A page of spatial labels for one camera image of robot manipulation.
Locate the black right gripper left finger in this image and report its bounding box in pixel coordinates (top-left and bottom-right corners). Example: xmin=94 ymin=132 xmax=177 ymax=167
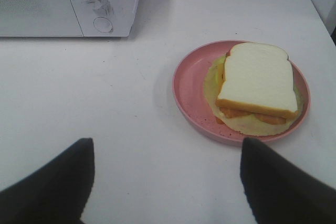
xmin=1 ymin=138 xmax=94 ymax=223

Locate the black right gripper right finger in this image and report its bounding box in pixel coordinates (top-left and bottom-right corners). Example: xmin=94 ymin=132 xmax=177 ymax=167
xmin=240 ymin=137 xmax=335 ymax=223

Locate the pink round plate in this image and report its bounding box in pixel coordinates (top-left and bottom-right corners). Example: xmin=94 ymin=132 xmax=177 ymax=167
xmin=173 ymin=41 xmax=310 ymax=146

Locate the white bread sandwich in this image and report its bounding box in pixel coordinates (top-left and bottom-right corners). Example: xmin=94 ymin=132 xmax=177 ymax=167
xmin=203 ymin=42 xmax=303 ymax=136

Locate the round door release button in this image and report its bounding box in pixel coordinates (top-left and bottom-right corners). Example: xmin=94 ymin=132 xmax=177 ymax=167
xmin=93 ymin=17 xmax=113 ymax=33

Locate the white microwave door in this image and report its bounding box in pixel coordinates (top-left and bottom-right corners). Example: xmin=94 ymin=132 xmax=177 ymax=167
xmin=1 ymin=0 xmax=83 ymax=37

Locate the white microwave oven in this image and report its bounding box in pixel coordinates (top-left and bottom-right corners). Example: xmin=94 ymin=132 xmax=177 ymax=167
xmin=0 ymin=0 xmax=144 ymax=38

